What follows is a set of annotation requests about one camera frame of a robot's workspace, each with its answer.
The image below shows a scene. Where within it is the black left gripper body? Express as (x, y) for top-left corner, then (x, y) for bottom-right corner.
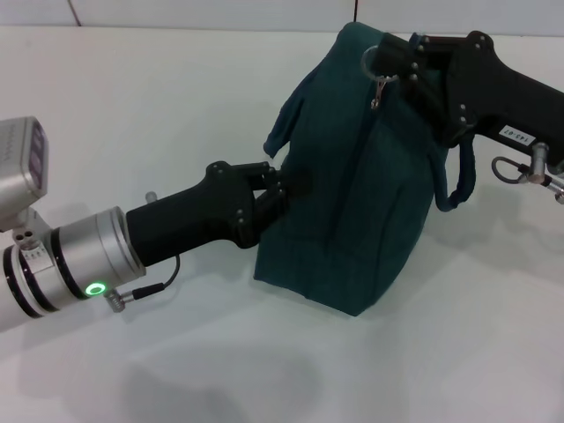
(124, 161), (262, 269)

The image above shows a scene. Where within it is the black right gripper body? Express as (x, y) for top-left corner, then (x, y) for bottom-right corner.
(439, 30), (564, 167)

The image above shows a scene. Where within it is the dark teal insulated lunch bag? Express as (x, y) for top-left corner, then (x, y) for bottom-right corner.
(254, 21), (479, 318)

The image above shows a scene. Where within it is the grey right arm cable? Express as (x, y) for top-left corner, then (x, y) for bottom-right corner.
(491, 142), (564, 200)

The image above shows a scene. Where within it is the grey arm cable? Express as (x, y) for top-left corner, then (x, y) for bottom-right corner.
(491, 142), (564, 200)
(102, 254), (182, 310)

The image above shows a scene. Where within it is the grey left arm cable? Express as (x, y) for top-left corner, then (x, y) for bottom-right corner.
(102, 254), (182, 310)

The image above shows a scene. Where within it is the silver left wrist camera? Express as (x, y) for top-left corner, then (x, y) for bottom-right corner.
(0, 115), (50, 234)

